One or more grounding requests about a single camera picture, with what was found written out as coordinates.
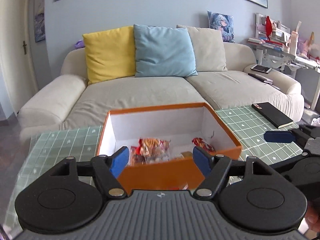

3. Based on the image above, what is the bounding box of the tan snack packet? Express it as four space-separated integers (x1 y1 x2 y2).
180 151 193 159

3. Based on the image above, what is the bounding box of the red snack packet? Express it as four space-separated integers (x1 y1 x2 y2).
192 138 215 154

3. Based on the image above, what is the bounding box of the orange fries snack bag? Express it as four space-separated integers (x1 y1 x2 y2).
129 138 171 166

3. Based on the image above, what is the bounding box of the smartphone on sofa arm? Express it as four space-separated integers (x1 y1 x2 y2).
251 64 272 74

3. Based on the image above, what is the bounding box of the black notebook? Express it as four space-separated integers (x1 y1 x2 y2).
251 102 294 129

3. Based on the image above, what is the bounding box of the green checked tablecloth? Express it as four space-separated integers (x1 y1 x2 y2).
2 106 302 235

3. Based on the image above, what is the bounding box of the orange cardboard box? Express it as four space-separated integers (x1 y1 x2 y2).
97 102 242 193

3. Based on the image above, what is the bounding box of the black remote on sofa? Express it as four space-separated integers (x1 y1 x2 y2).
248 73 273 85

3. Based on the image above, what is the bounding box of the beige fabric sofa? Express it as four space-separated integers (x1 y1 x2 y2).
17 41 305 143

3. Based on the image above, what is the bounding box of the white study desk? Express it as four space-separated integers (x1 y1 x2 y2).
247 12 320 111

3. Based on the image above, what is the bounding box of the yellow cushion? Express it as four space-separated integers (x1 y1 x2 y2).
82 26 136 85

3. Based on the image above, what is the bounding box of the beige cushion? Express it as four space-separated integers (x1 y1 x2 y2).
176 24 227 72

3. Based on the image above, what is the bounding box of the light blue cushion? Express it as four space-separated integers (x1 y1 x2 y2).
133 24 197 77

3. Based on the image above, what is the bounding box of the anime print cushion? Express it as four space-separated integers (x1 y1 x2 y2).
207 11 235 43

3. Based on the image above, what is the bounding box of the white door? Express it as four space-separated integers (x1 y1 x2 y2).
1 0 39 114

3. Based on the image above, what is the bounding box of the framed wall poster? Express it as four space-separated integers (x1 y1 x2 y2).
33 0 46 43

